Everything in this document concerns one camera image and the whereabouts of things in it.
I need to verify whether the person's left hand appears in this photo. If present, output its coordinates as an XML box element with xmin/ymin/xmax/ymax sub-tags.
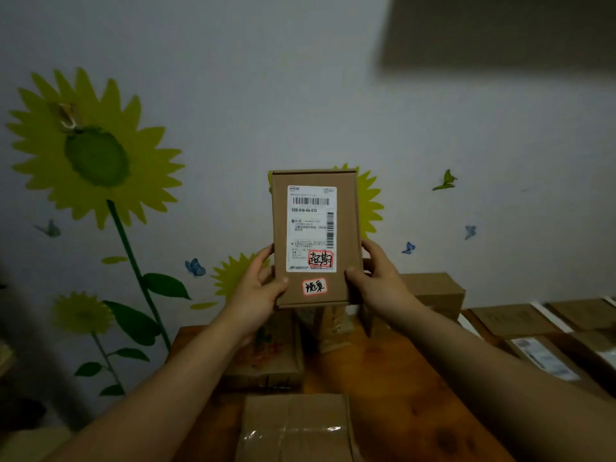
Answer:
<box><xmin>214</xmin><ymin>244</ymin><xmax>289</xmax><ymax>349</ymax></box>

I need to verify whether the person's right hand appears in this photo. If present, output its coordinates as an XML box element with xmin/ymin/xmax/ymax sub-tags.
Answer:
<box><xmin>345</xmin><ymin>239</ymin><xmax>427</xmax><ymax>329</ymax></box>

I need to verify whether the labelled cardboard parcel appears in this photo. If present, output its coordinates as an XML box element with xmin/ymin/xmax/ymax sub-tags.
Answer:
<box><xmin>270</xmin><ymin>169</ymin><xmax>364</xmax><ymax>309</ymax></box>

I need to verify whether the person's left forearm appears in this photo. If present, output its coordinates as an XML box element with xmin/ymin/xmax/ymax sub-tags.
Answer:
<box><xmin>42</xmin><ymin>310</ymin><xmax>244</xmax><ymax>462</ymax></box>

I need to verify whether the person's right forearm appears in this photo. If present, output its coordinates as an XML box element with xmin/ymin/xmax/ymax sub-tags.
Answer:
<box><xmin>392</xmin><ymin>299</ymin><xmax>616</xmax><ymax>462</ymax></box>

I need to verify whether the small upright cardboard box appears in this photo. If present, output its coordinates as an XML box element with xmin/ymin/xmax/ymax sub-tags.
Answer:
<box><xmin>295</xmin><ymin>303</ymin><xmax>356</xmax><ymax>355</ymax></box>

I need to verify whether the cardboard box with orange print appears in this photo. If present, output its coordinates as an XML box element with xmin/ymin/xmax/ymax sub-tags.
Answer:
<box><xmin>222</xmin><ymin>310</ymin><xmax>305</xmax><ymax>392</ymax></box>

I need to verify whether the plain brown cardboard box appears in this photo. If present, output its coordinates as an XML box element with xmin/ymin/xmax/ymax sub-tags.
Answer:
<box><xmin>360</xmin><ymin>272</ymin><xmax>466</xmax><ymax>338</ymax></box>

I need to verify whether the cardboard box with clear tape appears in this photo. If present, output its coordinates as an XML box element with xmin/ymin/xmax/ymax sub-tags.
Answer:
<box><xmin>234</xmin><ymin>393</ymin><xmax>363</xmax><ymax>462</ymax></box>

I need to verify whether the flat brown cardboard box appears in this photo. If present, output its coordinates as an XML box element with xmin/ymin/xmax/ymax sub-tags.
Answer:
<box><xmin>548</xmin><ymin>297</ymin><xmax>616</xmax><ymax>331</ymax></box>
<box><xmin>469</xmin><ymin>303</ymin><xmax>562</xmax><ymax>340</ymax></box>

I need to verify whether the cardboard box with white label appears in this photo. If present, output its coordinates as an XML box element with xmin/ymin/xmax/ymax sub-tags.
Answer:
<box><xmin>504</xmin><ymin>334</ymin><xmax>613</xmax><ymax>401</ymax></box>

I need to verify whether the stemless sunflower wall decal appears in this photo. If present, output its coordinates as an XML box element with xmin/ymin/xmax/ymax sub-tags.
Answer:
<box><xmin>190</xmin><ymin>252</ymin><xmax>271</xmax><ymax>311</ymax></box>

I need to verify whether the half sunflower wall decal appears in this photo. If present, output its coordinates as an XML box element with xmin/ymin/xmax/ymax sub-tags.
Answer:
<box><xmin>333</xmin><ymin>163</ymin><xmax>385</xmax><ymax>239</ymax></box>

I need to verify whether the green butterfly wall decal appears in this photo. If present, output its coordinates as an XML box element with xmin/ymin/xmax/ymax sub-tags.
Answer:
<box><xmin>432</xmin><ymin>168</ymin><xmax>458</xmax><ymax>192</ymax></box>

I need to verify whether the small pale sunflower wall decal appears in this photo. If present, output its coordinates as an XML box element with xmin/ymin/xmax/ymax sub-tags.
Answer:
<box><xmin>50</xmin><ymin>291</ymin><xmax>151</xmax><ymax>397</ymax></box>

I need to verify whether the large sunflower wall decal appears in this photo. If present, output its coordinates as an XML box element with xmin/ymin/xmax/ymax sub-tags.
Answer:
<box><xmin>7</xmin><ymin>67</ymin><xmax>192</xmax><ymax>353</ymax></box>

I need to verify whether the clear wall hook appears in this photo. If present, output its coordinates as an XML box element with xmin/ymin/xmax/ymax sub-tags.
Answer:
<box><xmin>59</xmin><ymin>103</ymin><xmax>81</xmax><ymax>133</ymax></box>

